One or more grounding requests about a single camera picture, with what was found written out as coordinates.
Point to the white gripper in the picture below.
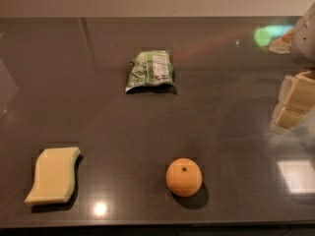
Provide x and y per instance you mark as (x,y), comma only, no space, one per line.
(305,43)

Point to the green jalapeno chip bag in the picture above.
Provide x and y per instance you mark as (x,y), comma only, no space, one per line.
(150,69)

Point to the yellow wavy sponge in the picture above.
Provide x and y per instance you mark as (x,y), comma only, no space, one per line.
(54,177)

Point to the orange fruit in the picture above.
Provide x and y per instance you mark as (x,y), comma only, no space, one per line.
(183,177)

